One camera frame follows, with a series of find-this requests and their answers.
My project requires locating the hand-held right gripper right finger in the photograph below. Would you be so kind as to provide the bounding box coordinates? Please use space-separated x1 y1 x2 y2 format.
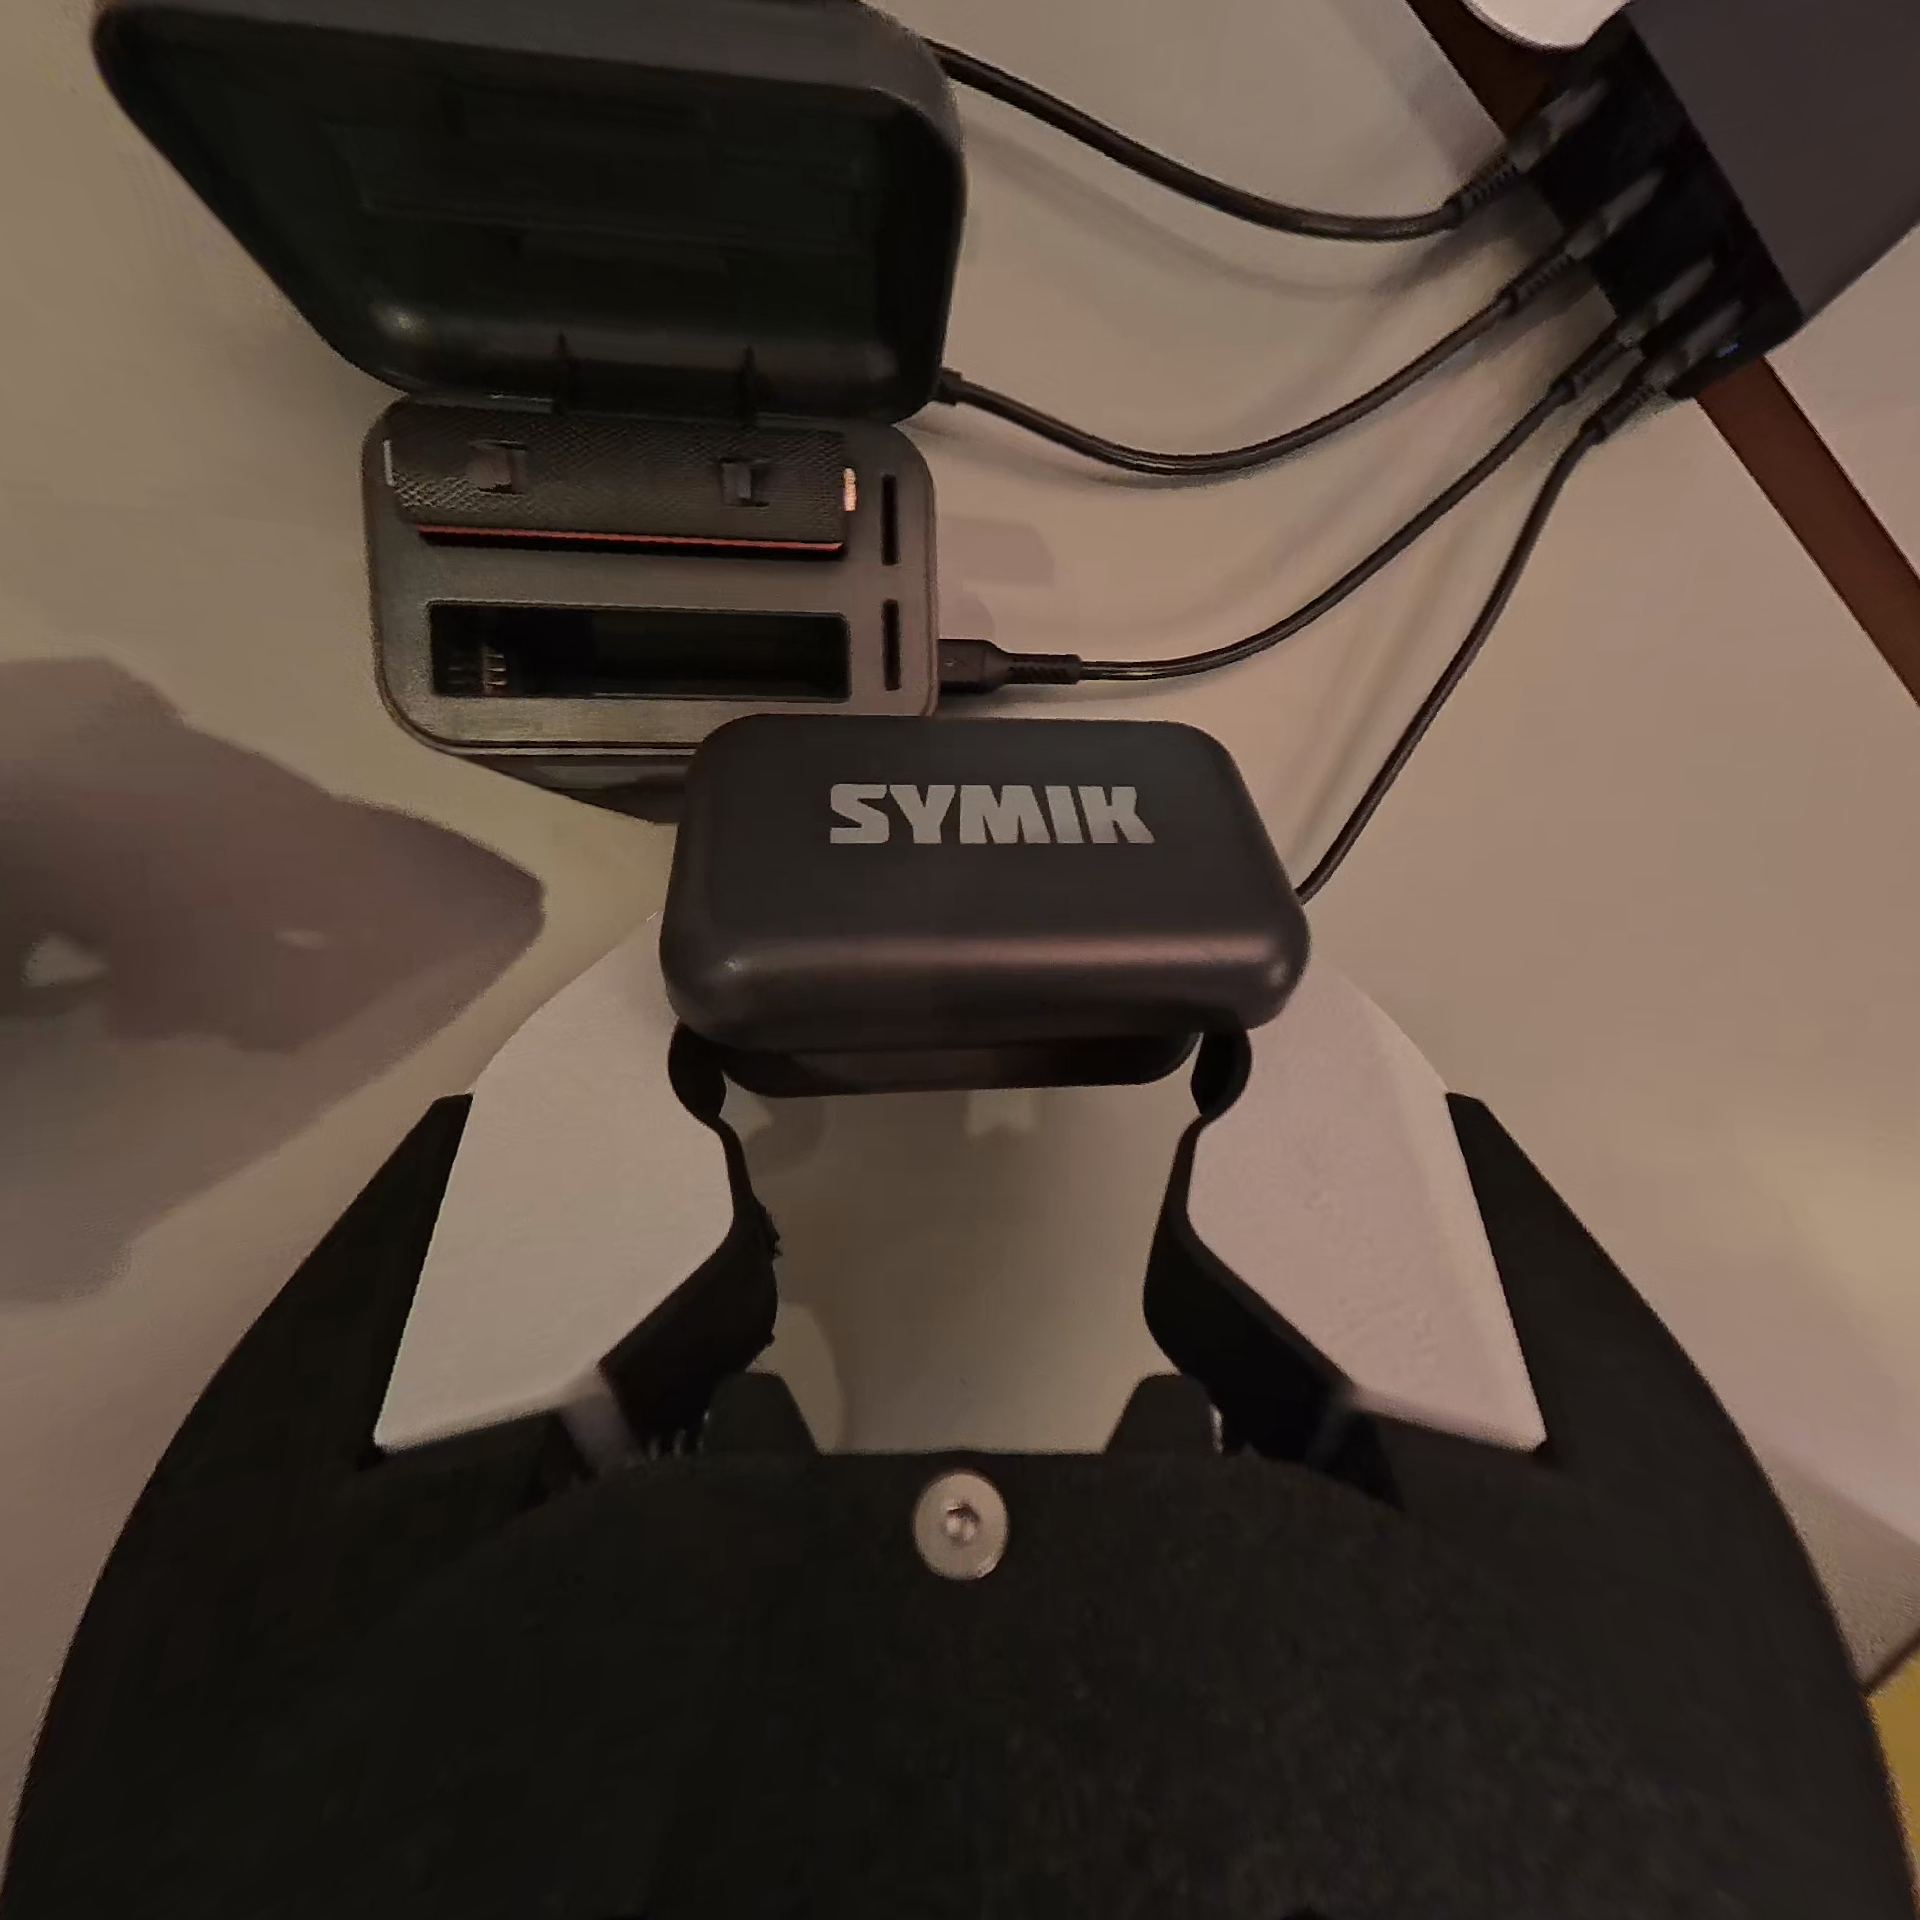
1144 964 1555 1470

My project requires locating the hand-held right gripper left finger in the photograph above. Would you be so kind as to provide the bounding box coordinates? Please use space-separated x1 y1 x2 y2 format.
369 942 780 1473

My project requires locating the black battery charger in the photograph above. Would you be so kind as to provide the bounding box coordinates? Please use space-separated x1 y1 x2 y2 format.
93 0 968 826
661 716 1313 1102

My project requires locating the red striped black battery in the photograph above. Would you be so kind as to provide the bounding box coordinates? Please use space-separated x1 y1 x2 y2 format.
384 417 861 560

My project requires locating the black power hub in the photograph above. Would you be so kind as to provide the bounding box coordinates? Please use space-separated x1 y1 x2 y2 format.
1537 0 1920 404

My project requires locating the black charging cable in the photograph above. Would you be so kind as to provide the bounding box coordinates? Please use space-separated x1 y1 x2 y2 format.
1293 306 1748 904
932 181 1652 481
941 262 1712 692
928 42 1614 243

